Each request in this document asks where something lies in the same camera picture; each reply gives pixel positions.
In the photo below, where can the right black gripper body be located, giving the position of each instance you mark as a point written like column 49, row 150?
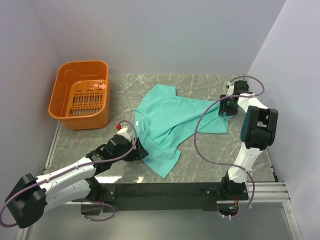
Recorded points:
column 226, row 106

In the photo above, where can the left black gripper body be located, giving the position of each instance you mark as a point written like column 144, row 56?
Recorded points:
column 136, row 154

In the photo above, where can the teal t shirt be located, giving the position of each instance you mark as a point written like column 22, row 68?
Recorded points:
column 163, row 120

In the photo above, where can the orange plastic basket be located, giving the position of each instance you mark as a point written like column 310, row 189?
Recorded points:
column 80, row 98

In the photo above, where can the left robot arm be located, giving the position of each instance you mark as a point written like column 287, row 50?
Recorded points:
column 32, row 196

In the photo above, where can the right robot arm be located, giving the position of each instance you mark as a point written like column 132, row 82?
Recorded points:
column 257, row 133

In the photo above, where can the black base beam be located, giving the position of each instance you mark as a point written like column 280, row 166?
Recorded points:
column 140, row 199

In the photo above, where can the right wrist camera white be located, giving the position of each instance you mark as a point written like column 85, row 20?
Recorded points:
column 230, row 88

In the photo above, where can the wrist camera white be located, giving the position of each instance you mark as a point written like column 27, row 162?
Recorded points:
column 230, row 88
column 125, row 131

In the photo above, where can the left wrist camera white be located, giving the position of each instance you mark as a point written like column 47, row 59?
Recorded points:
column 125, row 131

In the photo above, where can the aluminium rail frame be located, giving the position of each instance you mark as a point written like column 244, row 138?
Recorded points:
column 264, row 192

